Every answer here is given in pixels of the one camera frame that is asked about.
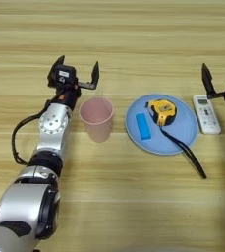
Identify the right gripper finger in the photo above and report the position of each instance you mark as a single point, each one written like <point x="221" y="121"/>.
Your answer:
<point x="207" y="80"/>

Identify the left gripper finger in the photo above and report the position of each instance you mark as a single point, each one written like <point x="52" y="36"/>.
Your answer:
<point x="56" y="63"/>
<point x="95" y="77"/>

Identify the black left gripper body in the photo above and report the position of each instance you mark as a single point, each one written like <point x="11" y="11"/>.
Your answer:
<point x="68" y="96"/>

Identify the pink plastic cup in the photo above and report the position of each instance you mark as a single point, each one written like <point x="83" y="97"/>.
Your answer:
<point x="97" y="121"/>

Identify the light blue round plate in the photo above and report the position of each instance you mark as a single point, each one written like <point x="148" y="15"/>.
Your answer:
<point x="182" y="131"/>

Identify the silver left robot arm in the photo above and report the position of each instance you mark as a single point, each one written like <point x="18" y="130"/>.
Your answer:
<point x="50" y="131"/>

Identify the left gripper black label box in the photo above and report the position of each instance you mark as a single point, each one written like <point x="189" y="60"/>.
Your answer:
<point x="65" y="75"/>

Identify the white remote control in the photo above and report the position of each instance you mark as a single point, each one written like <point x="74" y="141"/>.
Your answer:
<point x="207" y="116"/>

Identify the yellow black tape measure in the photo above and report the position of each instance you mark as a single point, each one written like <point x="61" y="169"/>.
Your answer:
<point x="163" y="111"/>

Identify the small blue rectangular block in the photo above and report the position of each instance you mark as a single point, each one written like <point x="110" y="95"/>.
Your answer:
<point x="143" y="126"/>

